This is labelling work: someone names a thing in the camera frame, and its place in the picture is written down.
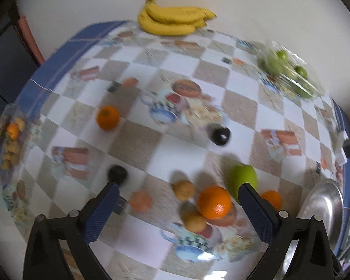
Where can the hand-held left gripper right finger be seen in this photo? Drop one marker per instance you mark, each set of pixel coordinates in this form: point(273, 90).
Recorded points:
point(255, 210)

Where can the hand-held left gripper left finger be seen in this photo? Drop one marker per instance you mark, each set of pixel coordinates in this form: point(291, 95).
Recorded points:
point(103, 210)

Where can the small mandarin orange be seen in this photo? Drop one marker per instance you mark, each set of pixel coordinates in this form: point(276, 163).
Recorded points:
point(108, 117)
point(271, 199)

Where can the dark avocado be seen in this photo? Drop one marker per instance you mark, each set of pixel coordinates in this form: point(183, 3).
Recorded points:
point(220, 135)
point(117, 174)

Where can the large orange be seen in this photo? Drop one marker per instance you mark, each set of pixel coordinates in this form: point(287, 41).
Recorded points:
point(215, 202)

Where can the tan round fruit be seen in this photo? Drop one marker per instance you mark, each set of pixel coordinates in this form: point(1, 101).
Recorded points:
point(194, 221)
point(184, 189)

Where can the metal bowl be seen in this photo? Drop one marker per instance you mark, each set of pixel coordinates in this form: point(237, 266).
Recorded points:
point(323, 204)

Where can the pile of small tan fruits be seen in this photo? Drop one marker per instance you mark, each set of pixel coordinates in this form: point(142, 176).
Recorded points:
point(11, 151)

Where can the pile of small green fruits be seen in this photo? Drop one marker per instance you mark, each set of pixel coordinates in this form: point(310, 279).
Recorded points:
point(281, 56)

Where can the printed checkered tablecloth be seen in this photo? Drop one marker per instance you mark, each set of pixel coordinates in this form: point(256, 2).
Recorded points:
point(175, 157)

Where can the white plastic object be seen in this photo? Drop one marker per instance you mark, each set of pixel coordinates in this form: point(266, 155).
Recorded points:
point(341, 148)

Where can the plastic bag of small fruit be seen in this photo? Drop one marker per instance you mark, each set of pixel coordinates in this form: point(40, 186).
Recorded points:
point(0, 151)

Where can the mandarin orange in tray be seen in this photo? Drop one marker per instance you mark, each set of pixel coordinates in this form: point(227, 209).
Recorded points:
point(13, 131)

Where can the clear plastic clamshell container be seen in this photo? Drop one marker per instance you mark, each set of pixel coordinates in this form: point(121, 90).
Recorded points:
point(291, 81)

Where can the salmon pink chair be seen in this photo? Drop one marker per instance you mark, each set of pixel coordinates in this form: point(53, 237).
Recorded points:
point(32, 40)

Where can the bunch of yellow bananas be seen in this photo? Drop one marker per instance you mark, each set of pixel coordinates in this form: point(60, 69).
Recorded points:
point(169, 20)

